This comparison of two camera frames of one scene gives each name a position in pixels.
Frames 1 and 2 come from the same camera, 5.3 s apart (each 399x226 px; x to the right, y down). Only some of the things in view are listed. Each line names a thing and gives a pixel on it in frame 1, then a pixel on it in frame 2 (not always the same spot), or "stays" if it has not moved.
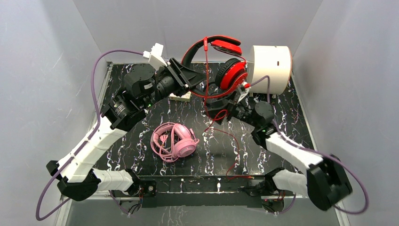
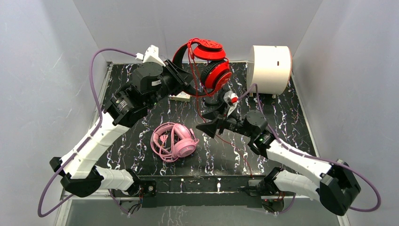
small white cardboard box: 186,97 stays
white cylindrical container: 275,61 stays
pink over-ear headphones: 171,141 stays
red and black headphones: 232,74 -> 215,71
